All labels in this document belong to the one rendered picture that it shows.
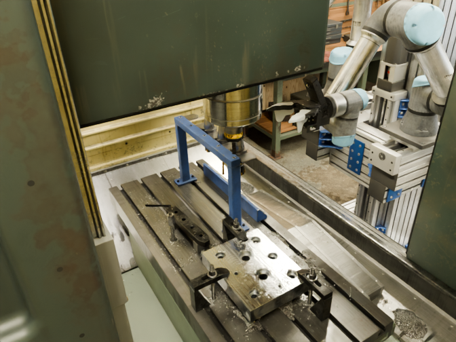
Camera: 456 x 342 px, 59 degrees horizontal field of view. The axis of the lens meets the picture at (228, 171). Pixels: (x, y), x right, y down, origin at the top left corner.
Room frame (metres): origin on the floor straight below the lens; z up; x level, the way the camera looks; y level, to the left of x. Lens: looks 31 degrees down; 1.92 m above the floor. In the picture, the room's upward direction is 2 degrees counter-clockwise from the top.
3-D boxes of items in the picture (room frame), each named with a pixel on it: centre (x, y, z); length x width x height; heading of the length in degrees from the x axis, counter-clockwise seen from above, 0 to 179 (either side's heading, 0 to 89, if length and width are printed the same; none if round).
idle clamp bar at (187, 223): (1.21, 0.16, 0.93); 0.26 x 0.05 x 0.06; 36
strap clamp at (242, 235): (1.13, -0.02, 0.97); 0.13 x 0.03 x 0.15; 31
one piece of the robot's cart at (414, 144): (1.56, -0.83, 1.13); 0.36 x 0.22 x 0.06; 118
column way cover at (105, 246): (0.79, 0.36, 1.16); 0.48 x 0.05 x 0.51; 31
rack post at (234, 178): (1.24, -0.02, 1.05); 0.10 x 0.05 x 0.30; 121
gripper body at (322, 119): (1.17, -0.27, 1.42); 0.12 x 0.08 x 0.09; 121
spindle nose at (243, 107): (1.02, -0.02, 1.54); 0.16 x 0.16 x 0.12
